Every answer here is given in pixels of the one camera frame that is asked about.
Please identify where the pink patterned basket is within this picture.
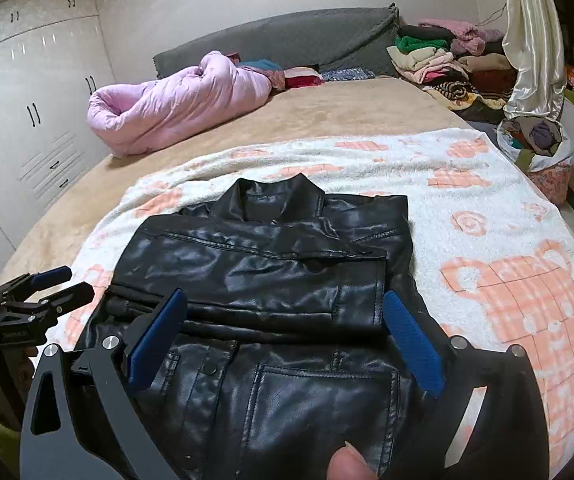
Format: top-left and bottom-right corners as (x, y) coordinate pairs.
(526, 162), (574, 206)

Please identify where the blue patterned cloth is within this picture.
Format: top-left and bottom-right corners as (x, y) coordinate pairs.
(322, 67), (375, 83)

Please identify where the black leather jacket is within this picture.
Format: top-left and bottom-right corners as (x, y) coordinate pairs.
(74, 172), (462, 480)

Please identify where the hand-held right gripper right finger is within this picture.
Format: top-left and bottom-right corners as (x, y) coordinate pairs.
(382, 290), (552, 480)

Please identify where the cream satin curtain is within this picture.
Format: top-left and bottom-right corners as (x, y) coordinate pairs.
(502, 0), (568, 121)

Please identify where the grey padded headboard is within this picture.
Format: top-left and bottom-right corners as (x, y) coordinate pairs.
(153, 4), (400, 78)

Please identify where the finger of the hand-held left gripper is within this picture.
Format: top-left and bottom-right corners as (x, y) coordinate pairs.
(0, 266), (72, 304)
(9, 281), (95, 322)

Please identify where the person's right hand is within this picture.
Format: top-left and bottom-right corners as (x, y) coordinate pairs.
(328, 441), (382, 480)

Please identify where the pink quilt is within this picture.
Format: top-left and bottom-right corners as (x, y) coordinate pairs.
(86, 51), (274, 157)

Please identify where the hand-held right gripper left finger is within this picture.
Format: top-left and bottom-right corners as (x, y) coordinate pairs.
(19, 287), (188, 480)

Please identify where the white wardrobe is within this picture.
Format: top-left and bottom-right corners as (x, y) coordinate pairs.
(0, 0), (118, 281)

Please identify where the plastic bag of clothes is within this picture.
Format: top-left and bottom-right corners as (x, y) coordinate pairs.
(497, 116), (574, 173)

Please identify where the pile of folded clothes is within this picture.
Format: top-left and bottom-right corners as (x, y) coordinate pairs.
(386, 20), (518, 123)

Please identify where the white orange bear printed blanket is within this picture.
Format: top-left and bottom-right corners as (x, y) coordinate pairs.
(62, 127), (574, 471)

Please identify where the teal cloth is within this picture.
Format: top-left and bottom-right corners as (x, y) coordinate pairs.
(239, 59), (284, 74)

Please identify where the red cloth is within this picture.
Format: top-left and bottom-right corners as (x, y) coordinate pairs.
(284, 67), (324, 90)

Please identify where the bed with beige sheet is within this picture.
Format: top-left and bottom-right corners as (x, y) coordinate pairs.
(0, 72), (574, 480)

